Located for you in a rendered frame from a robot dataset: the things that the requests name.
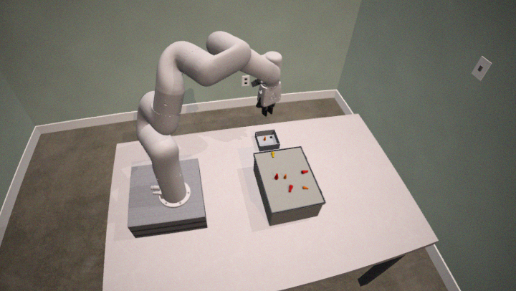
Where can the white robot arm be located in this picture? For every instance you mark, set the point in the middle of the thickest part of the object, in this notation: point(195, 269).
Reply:
point(163, 112)

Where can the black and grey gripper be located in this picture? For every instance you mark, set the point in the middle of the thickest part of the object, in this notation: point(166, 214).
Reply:
point(267, 97)

